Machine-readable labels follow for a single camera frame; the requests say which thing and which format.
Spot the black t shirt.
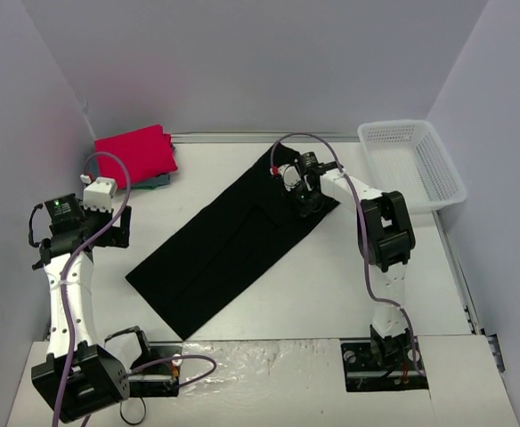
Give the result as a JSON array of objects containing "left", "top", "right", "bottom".
[{"left": 126, "top": 145, "right": 338, "bottom": 340}]

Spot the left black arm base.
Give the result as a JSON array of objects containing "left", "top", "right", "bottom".
[{"left": 129, "top": 342, "right": 182, "bottom": 398}]

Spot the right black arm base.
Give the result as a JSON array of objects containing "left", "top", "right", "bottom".
[{"left": 340, "top": 339, "right": 429, "bottom": 393}]

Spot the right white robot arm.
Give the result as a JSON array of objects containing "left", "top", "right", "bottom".
[{"left": 279, "top": 152, "right": 416, "bottom": 367}]

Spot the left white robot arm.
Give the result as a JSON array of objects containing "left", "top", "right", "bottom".
[{"left": 31, "top": 194, "right": 155, "bottom": 425}]

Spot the folded red t shirt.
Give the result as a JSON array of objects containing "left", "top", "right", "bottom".
[{"left": 94, "top": 125, "right": 178, "bottom": 185}]

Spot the folded teal t shirt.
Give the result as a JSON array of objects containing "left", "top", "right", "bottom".
[{"left": 84, "top": 156, "right": 171, "bottom": 189}]

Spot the white plastic basket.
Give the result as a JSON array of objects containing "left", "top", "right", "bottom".
[{"left": 357, "top": 119, "right": 467, "bottom": 214}]

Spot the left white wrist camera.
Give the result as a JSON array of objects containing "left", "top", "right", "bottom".
[{"left": 80, "top": 174, "right": 117, "bottom": 213}]

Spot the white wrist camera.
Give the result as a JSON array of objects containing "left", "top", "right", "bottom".
[
  {"left": 80, "top": 174, "right": 117, "bottom": 213},
  {"left": 272, "top": 164, "right": 302, "bottom": 191}
]

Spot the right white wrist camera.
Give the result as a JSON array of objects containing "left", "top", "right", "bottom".
[{"left": 272, "top": 164, "right": 302, "bottom": 191}]

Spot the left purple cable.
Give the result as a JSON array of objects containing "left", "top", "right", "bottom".
[{"left": 53, "top": 151, "right": 217, "bottom": 427}]

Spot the purple cable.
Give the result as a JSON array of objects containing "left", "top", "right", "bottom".
[
  {"left": 269, "top": 133, "right": 425, "bottom": 373},
  {"left": 53, "top": 151, "right": 217, "bottom": 427}
]

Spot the aluminium table rail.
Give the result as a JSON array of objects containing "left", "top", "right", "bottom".
[{"left": 171, "top": 132, "right": 360, "bottom": 145}]

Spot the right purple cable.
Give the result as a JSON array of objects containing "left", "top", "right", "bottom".
[{"left": 269, "top": 133, "right": 425, "bottom": 373}]

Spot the black loop cable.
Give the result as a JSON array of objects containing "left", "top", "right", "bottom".
[{"left": 119, "top": 395, "right": 149, "bottom": 426}]

